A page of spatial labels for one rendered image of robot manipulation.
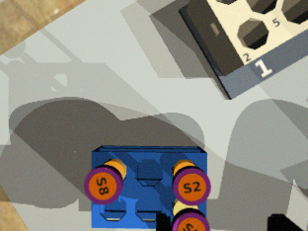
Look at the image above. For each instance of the blue tube rack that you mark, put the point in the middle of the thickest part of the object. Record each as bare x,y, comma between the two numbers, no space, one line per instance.
146,186

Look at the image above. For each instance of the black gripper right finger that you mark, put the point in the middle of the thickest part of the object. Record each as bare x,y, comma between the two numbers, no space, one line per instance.
279,222

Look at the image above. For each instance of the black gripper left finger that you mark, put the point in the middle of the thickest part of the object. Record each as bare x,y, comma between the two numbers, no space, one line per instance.
163,222

